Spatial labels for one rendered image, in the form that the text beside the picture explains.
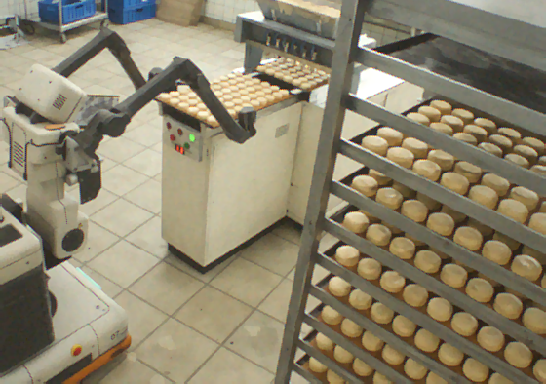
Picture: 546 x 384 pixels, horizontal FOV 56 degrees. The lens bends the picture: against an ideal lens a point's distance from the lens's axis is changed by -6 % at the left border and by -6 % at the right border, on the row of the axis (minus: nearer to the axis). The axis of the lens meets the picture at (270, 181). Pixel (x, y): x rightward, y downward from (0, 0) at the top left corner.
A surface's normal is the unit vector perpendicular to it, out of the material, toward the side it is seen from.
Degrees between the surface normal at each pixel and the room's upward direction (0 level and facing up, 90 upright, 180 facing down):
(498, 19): 90
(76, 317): 0
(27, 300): 90
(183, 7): 67
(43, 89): 47
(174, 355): 0
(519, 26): 90
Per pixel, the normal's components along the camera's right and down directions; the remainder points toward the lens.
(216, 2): -0.50, 0.40
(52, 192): 0.77, 0.40
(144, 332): 0.11, -0.84
